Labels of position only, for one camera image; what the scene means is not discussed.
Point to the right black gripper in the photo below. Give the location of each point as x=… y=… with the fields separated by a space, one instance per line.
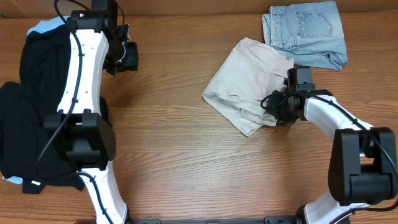
x=271 y=109

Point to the beige khaki shorts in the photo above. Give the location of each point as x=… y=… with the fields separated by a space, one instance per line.
x=251 y=72

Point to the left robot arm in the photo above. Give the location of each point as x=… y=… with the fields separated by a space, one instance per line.
x=80 y=132

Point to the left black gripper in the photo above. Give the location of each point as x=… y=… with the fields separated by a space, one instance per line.
x=132 y=62

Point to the folded light denim shorts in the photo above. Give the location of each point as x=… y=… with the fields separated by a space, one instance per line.
x=310 y=33

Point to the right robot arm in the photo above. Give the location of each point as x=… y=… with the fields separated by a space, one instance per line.
x=363 y=163

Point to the black garment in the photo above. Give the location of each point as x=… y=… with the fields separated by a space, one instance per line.
x=25 y=151

